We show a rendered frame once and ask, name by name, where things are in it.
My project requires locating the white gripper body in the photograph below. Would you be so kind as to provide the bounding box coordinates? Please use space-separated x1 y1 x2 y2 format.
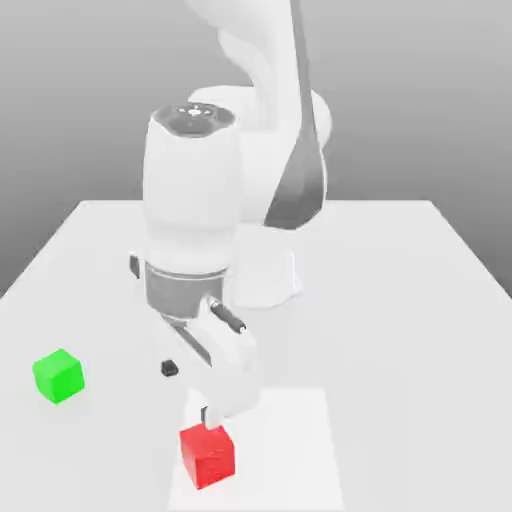
158 308 263 420

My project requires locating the small red cube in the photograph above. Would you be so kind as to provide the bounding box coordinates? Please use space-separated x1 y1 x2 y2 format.
178 423 237 492

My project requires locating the small green cube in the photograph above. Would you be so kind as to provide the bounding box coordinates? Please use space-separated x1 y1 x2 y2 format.
31 347 86 406

